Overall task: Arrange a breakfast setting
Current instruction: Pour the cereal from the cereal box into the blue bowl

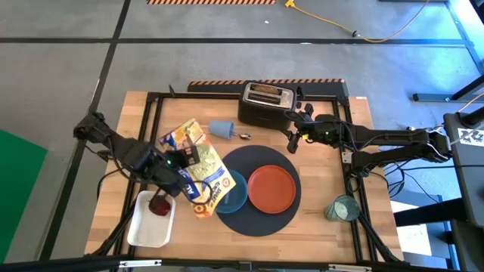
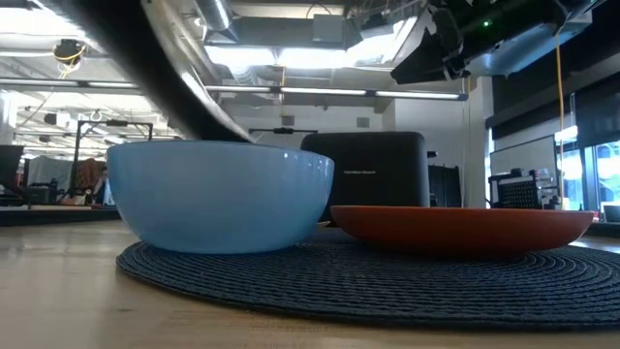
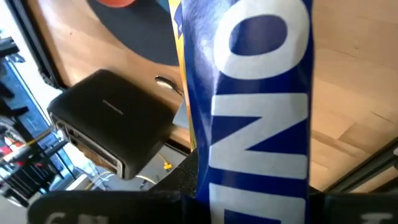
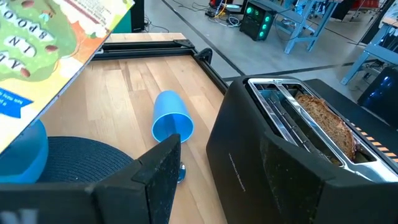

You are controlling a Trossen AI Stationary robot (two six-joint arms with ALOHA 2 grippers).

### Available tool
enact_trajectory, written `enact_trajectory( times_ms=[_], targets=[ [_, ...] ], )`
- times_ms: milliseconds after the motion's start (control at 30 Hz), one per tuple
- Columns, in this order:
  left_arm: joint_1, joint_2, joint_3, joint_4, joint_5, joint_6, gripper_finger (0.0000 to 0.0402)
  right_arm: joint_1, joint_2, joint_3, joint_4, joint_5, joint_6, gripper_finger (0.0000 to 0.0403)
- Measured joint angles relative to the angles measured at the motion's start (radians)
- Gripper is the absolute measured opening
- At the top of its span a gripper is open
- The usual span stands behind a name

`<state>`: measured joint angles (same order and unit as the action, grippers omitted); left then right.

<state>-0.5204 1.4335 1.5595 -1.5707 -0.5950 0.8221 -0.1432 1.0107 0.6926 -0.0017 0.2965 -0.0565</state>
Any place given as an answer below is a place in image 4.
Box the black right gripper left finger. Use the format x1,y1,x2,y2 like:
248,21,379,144
93,133,182,224

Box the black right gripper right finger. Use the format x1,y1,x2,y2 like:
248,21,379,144
261,131,336,224

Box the brown bread slice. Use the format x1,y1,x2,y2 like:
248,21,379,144
295,94,357,161

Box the black chrome toaster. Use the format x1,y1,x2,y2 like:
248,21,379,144
206,76,398,224

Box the small blue plastic cup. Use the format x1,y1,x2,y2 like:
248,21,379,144
151,90,195,144

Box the honey oats cereal box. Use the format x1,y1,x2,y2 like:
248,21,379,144
0,0,135,153

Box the round dark woven placemat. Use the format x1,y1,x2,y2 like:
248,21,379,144
37,136,134,184

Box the black computer case blue light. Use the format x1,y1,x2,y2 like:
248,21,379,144
356,66,398,128

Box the blue bowl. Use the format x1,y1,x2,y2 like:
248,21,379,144
0,119,50,184

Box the black computer tower green lights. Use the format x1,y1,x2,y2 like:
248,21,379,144
239,1,276,42

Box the green floor mat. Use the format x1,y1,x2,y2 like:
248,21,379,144
112,9,132,34

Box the black metal table frame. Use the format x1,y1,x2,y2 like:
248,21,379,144
91,39,229,95

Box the floor cable bundle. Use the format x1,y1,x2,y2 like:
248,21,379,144
203,0,242,29

